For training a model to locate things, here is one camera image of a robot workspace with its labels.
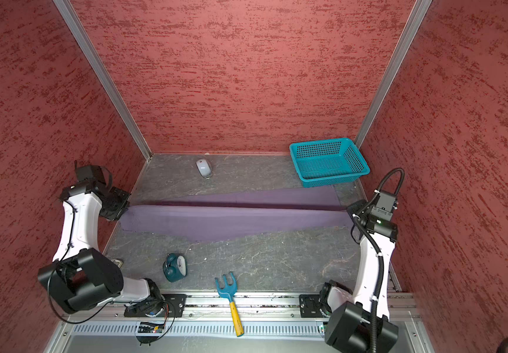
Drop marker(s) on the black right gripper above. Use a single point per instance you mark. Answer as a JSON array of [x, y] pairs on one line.
[[352, 208]]

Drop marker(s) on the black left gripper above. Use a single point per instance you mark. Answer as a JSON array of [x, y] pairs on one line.
[[114, 214]]

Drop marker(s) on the purple trousers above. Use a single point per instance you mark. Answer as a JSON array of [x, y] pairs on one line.
[[222, 217]]

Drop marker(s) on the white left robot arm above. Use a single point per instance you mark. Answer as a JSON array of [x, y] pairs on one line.
[[80, 277]]

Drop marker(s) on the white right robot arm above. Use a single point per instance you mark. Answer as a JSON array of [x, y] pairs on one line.
[[359, 319]]

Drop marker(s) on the teal plastic mesh basket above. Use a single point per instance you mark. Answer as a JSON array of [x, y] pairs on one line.
[[328, 162]]

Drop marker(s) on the teal tape dispenser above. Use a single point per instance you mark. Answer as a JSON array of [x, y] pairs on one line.
[[175, 267]]

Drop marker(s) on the white computer mouse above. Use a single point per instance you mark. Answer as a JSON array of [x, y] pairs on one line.
[[204, 168]]

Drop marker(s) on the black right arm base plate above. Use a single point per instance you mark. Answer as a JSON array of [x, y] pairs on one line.
[[313, 306]]

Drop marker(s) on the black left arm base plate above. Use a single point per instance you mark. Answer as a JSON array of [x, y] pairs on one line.
[[153, 308]]

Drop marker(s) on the aluminium corner post left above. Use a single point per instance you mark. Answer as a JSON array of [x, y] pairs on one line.
[[71, 19]]

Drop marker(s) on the aluminium corner post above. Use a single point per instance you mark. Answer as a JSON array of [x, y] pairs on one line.
[[409, 32], [71, 19]]

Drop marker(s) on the left circuit board with wires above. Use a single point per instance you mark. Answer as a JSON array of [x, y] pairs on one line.
[[149, 332]]

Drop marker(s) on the blue garden fork yellow handle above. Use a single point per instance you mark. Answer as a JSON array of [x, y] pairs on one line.
[[227, 291]]

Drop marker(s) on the aluminium front rail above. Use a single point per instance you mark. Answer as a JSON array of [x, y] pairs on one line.
[[263, 316]]

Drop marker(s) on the aluminium corner post right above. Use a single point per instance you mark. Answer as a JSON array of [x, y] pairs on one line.
[[409, 32]]

